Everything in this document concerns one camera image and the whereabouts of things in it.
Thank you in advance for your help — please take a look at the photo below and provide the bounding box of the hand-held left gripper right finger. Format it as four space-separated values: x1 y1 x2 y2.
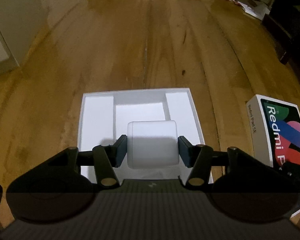
177 135 274 188

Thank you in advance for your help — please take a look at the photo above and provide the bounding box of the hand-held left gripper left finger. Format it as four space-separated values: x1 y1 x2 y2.
31 134 128 189

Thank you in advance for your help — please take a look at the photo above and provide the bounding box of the white cube charger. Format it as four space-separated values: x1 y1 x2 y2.
126 120 180 170

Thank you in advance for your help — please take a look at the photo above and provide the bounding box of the wooden desktop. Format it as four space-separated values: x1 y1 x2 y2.
0 0 300 220

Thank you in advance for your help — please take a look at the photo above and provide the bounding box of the tablet box with colourful print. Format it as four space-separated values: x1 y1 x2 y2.
245 94 300 220

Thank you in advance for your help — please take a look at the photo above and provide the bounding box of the white cabinet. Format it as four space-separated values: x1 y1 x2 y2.
0 0 51 78

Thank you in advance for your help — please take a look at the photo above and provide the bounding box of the dark furniture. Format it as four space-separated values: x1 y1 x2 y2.
262 0 300 66

